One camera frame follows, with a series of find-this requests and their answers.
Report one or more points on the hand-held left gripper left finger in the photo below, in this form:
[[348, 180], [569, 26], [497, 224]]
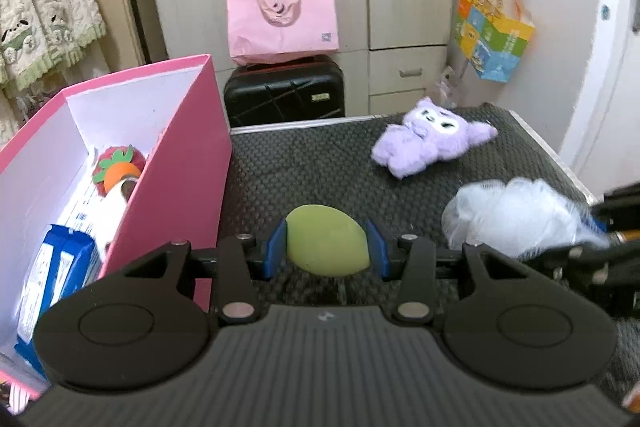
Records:
[[275, 249]]

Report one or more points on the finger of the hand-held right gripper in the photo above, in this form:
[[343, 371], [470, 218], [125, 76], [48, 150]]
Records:
[[580, 262], [625, 207]]

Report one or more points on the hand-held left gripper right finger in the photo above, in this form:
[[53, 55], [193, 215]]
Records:
[[376, 249]]

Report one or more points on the green sponge ball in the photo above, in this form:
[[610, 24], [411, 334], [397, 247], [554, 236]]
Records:
[[325, 247]]

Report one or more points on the white mesh bath pouf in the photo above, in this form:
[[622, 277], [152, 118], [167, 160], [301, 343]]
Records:
[[510, 222]]

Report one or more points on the pink cardboard box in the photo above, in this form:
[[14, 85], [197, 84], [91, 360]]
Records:
[[185, 147]]

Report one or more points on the white plush toy brown ears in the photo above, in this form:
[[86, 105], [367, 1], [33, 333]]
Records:
[[114, 212]]

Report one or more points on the orange sponge ball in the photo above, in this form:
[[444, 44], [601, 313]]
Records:
[[120, 175]]

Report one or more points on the blue wet wipes packet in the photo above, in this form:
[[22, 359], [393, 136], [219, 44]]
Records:
[[60, 267]]

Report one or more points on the black textured mat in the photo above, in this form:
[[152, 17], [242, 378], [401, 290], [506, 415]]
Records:
[[310, 157]]

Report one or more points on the purple plush toy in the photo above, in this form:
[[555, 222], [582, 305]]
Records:
[[425, 142]]

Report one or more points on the white door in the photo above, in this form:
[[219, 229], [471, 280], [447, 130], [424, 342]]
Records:
[[615, 57]]

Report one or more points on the black suitcase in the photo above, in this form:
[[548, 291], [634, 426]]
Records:
[[285, 92]]

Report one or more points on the red strawberry plush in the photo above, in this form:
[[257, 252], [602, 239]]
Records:
[[131, 154]]

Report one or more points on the colourful paper gift bag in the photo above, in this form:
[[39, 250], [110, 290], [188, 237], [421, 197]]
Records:
[[492, 37]]

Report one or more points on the cream knitted cardigan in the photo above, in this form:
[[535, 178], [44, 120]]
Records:
[[45, 7]]

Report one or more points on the round blue wall sticker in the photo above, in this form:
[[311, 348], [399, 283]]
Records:
[[605, 12]]

